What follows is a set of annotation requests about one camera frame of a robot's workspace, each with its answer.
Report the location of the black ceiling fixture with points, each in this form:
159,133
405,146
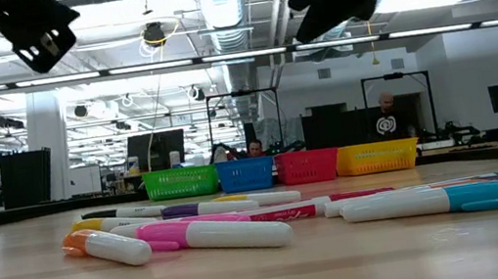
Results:
154,34

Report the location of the purple cap white marker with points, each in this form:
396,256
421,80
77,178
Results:
219,206

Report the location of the green plastic basket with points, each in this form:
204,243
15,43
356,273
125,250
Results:
181,183

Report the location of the slim black cap marker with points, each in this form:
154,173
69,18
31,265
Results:
141,211

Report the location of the white wipes canister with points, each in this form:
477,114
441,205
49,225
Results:
134,166
175,159

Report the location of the white building column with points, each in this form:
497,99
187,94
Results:
47,140

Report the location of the yellow plastic basket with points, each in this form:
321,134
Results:
378,157

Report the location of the black desk monitor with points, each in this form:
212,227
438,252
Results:
166,147

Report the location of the yellow cap white marker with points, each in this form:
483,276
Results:
113,223
272,197

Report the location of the red plastic basket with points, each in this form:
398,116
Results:
307,166

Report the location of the blue cap white highlighter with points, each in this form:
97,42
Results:
397,206

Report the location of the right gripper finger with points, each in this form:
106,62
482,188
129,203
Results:
330,23

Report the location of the person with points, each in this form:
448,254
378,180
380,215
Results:
255,148
387,123

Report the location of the long ceiling light strip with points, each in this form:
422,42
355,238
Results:
430,30

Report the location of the pink cap white highlighter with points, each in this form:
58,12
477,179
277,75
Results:
233,233
221,219

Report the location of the silver ventilation duct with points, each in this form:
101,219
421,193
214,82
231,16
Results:
221,5

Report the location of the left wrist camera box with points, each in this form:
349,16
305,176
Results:
34,58

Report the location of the blue plastic basket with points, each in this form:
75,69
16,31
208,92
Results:
245,174

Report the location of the wide black partition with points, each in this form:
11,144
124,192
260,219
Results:
327,130

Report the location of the black gantry frame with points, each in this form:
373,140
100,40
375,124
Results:
393,76
242,93

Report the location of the slim red Expo marker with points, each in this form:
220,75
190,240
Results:
285,213

